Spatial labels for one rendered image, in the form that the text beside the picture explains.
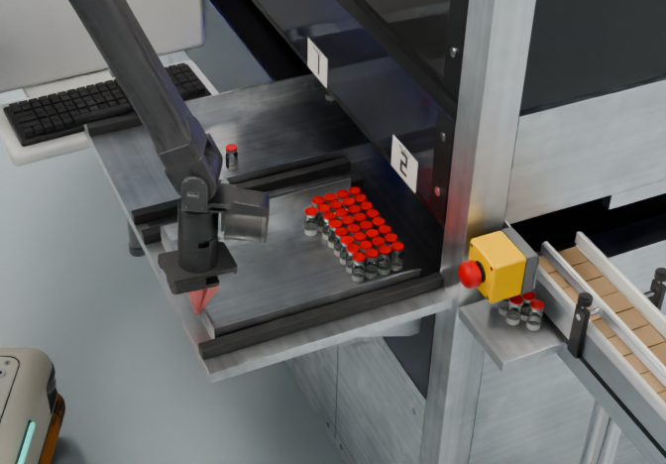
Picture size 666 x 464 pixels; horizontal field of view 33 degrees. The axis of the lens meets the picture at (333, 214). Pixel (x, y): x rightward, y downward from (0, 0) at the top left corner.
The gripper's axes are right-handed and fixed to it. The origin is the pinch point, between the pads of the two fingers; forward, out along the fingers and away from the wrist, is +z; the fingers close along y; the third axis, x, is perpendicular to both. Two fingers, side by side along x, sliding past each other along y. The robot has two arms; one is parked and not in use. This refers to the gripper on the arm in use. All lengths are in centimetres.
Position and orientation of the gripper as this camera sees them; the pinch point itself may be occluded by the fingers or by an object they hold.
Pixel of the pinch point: (196, 307)
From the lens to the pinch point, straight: 168.7
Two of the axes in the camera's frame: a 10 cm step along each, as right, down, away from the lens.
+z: -0.8, 8.0, 5.9
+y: 9.1, -1.8, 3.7
